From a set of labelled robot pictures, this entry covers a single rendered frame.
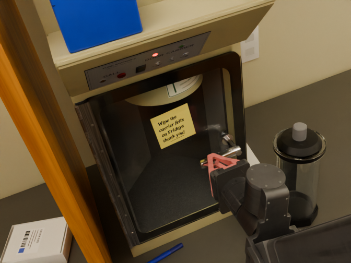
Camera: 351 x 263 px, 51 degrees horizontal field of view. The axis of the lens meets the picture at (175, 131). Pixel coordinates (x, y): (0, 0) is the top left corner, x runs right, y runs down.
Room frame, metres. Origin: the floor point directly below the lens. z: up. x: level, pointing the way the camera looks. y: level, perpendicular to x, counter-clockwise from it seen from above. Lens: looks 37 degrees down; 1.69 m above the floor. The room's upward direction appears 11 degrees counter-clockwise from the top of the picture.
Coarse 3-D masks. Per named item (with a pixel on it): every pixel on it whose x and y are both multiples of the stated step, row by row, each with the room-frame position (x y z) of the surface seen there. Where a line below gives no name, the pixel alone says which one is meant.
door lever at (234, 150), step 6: (222, 138) 0.59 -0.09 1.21; (228, 138) 0.59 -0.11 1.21; (228, 144) 0.57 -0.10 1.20; (234, 144) 0.57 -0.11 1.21; (228, 150) 0.55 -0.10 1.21; (234, 150) 0.55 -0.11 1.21; (240, 150) 0.54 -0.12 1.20; (228, 156) 0.54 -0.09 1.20; (198, 162) 0.54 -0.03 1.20; (204, 162) 0.53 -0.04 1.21; (216, 162) 0.53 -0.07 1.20
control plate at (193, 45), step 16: (208, 32) 0.51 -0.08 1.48; (160, 48) 0.49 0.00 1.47; (176, 48) 0.51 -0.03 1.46; (192, 48) 0.53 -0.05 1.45; (112, 64) 0.47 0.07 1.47; (128, 64) 0.49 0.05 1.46; (144, 64) 0.51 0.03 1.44; (160, 64) 0.54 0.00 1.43; (96, 80) 0.50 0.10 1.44; (112, 80) 0.52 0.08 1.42
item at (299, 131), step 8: (288, 128) 0.61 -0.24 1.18; (296, 128) 0.57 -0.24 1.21; (304, 128) 0.57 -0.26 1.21; (280, 136) 0.59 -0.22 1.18; (288, 136) 0.59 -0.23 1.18; (296, 136) 0.57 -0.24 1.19; (304, 136) 0.56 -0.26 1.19; (312, 136) 0.57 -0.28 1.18; (280, 144) 0.57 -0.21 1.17; (288, 144) 0.56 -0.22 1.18; (296, 144) 0.56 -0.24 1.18; (304, 144) 0.55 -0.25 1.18; (312, 144) 0.55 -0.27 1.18; (320, 144) 0.55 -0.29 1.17; (288, 152) 0.55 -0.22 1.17; (296, 152) 0.54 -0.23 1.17; (304, 152) 0.54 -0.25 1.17; (312, 152) 0.53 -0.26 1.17
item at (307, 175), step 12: (276, 144) 0.59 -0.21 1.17; (324, 144) 0.56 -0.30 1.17; (276, 156) 0.59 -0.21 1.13; (288, 156) 0.54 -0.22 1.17; (312, 156) 0.53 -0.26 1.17; (288, 168) 0.55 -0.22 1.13; (300, 168) 0.53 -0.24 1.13; (312, 168) 0.53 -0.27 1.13; (288, 180) 0.54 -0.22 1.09; (300, 180) 0.53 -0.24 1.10; (312, 180) 0.53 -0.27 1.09; (300, 192) 0.53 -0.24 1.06; (312, 192) 0.54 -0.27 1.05; (288, 204) 0.54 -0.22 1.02; (300, 204) 0.53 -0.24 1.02; (312, 204) 0.54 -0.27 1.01; (300, 216) 0.53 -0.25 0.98
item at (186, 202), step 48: (96, 96) 0.54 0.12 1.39; (144, 96) 0.56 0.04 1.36; (192, 96) 0.58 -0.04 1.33; (240, 96) 0.60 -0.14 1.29; (144, 144) 0.55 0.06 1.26; (192, 144) 0.58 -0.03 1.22; (240, 144) 0.60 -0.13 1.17; (144, 192) 0.55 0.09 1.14; (192, 192) 0.57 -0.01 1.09; (144, 240) 0.54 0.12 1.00
